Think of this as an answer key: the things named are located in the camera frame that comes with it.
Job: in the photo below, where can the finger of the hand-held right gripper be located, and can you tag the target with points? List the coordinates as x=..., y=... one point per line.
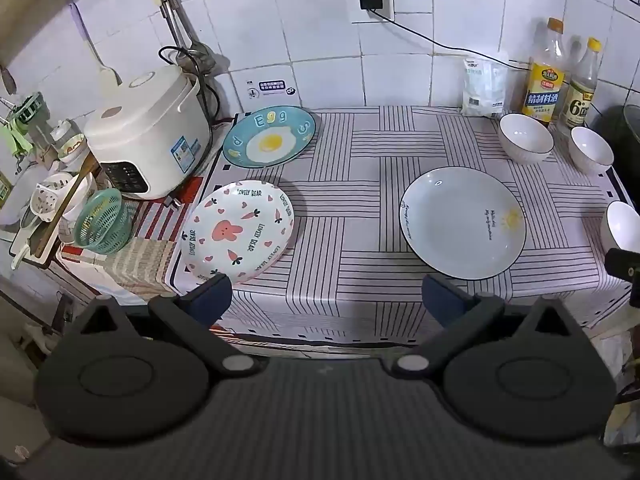
x=625, y=262

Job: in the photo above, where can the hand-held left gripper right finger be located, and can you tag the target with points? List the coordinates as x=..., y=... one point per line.
x=441, y=301

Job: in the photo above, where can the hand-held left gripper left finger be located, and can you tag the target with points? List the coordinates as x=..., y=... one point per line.
x=214, y=296

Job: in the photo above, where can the white ribbed bowl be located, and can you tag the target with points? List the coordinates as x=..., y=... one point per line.
x=525, y=137
x=627, y=227
x=592, y=149

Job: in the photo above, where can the pale blue sun plate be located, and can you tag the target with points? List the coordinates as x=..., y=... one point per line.
x=460, y=220

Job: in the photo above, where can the teal fried egg plate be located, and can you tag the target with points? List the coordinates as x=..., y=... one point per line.
x=270, y=140

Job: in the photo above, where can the striped kitchen towel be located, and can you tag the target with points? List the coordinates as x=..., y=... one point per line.
x=145, y=265

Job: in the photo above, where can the red patterned cloth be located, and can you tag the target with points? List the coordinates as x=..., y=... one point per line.
x=162, y=212

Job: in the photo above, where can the striped tablecloth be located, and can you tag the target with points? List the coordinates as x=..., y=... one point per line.
x=350, y=210

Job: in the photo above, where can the green plastic basket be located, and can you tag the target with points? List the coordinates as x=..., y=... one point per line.
x=100, y=220

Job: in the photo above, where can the dark green pot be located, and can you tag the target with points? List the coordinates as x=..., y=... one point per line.
x=625, y=125

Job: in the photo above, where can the clear vinegar bottle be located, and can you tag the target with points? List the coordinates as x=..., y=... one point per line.
x=580, y=100

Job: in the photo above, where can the wooden stick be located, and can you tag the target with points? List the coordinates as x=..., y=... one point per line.
x=65, y=201

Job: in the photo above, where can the white rice cooker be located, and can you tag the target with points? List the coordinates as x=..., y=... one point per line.
x=150, y=125

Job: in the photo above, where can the white plastic strainer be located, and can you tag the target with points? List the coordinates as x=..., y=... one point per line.
x=47, y=200

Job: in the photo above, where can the yellow label cooking wine bottle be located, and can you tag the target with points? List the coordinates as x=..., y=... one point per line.
x=542, y=85

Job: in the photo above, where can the white salt bag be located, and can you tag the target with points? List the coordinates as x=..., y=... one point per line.
x=482, y=87

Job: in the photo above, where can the white spatula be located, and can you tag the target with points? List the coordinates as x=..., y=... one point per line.
x=107, y=72

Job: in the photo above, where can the green plastic holder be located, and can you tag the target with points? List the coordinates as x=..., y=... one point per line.
x=30, y=110

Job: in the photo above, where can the hanging metal utensil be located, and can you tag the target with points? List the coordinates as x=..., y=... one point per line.
x=175, y=20

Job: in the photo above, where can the wall sticker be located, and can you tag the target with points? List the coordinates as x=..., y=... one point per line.
x=270, y=89

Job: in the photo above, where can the white wall socket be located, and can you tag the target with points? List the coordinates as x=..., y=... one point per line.
x=387, y=15

